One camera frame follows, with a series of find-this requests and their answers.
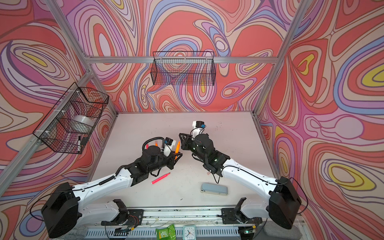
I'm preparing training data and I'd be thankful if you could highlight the grey pencil case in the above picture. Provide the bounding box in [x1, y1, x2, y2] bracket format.
[201, 183, 229, 196]

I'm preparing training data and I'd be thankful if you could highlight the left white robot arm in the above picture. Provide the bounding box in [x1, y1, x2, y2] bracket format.
[41, 146, 182, 239]

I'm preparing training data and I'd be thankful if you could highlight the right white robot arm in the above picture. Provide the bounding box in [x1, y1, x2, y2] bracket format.
[179, 133, 302, 230]

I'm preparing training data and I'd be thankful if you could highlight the green snack packet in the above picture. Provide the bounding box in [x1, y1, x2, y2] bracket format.
[156, 224, 177, 240]

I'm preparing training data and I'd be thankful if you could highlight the black marker in basket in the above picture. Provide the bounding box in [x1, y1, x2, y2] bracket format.
[77, 136, 82, 154]

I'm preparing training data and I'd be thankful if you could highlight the small white clock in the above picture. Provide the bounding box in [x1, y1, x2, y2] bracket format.
[183, 225, 197, 240]

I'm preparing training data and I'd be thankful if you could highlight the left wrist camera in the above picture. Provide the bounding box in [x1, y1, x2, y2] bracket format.
[164, 138, 177, 157]

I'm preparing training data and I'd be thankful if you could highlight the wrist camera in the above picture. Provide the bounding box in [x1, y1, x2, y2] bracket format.
[164, 138, 177, 157]
[191, 121, 206, 138]

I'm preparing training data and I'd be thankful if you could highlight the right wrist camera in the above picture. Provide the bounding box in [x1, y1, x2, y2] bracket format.
[191, 121, 206, 138]

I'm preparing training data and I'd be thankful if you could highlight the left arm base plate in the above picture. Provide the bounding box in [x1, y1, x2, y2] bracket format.
[101, 209, 144, 227]

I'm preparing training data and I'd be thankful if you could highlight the back black wire basket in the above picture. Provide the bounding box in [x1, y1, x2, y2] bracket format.
[151, 51, 217, 86]

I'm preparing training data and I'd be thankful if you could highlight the black wire basket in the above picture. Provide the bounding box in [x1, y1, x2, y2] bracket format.
[151, 51, 217, 86]
[33, 83, 109, 155]

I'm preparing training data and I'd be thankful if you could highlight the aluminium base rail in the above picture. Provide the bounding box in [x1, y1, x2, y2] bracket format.
[60, 207, 303, 240]

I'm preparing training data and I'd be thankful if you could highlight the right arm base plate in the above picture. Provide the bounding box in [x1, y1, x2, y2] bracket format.
[218, 208, 263, 226]

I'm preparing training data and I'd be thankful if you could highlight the left black wire basket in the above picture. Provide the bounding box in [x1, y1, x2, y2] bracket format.
[33, 83, 109, 155]

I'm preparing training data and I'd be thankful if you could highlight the aluminium frame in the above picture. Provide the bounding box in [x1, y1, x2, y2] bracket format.
[0, 0, 313, 211]

